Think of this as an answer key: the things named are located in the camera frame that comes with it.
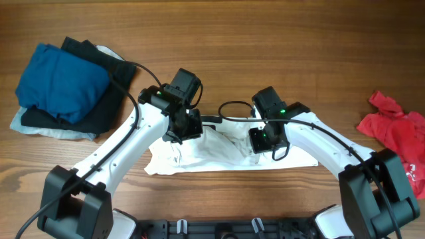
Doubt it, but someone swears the white t-shirt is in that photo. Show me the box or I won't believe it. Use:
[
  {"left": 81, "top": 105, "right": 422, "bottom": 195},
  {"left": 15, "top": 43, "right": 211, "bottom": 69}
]
[{"left": 145, "top": 116, "right": 318, "bottom": 175}]

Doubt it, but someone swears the red t-shirt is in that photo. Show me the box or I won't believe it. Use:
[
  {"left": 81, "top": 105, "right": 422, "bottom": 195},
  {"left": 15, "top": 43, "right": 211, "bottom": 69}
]
[{"left": 357, "top": 91, "right": 424, "bottom": 199}]

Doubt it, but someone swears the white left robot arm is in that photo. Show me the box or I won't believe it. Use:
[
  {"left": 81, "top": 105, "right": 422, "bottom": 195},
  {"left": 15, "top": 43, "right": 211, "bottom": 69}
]
[{"left": 37, "top": 86, "right": 203, "bottom": 238}]

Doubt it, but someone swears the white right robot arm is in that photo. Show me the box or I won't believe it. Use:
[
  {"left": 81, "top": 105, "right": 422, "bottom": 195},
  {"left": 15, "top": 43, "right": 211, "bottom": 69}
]
[{"left": 250, "top": 100, "right": 420, "bottom": 238}]

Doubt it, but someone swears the black folded garment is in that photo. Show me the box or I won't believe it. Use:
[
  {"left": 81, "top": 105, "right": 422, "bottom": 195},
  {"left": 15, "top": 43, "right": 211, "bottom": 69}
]
[{"left": 21, "top": 37, "right": 136, "bottom": 136}]

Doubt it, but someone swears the blue folded garment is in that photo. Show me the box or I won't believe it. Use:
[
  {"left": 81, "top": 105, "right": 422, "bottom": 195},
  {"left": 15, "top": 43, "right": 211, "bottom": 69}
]
[{"left": 15, "top": 43, "right": 110, "bottom": 124}]

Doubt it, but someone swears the light grey folded garment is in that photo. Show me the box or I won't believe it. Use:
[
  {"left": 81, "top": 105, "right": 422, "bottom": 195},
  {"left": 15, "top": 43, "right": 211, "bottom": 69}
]
[{"left": 10, "top": 41, "right": 124, "bottom": 141}]

